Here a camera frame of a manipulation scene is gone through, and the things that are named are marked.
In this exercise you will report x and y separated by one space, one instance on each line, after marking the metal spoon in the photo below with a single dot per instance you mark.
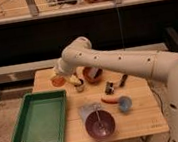
100 123

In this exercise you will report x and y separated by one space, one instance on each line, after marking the green plastic tray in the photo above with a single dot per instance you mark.
41 117

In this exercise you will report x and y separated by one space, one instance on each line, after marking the purple bowl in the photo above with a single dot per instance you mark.
91 125

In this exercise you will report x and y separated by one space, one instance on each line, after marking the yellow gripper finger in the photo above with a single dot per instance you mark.
74 80
75 75

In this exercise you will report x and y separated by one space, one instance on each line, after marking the black handled brush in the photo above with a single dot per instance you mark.
111 86

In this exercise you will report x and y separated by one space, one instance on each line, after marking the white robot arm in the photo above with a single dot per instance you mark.
155 65

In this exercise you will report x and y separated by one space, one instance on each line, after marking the wooden table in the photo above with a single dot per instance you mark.
144 117

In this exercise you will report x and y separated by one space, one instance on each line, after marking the red bowl with white item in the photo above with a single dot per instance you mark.
92 75

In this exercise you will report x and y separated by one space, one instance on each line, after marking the blue cup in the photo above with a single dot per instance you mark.
124 103

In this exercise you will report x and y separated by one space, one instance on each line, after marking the orange carrot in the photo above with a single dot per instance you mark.
109 101

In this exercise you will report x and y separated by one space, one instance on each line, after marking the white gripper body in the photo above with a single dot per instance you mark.
61 67

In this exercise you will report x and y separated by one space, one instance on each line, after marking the grey cloth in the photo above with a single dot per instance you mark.
87 109

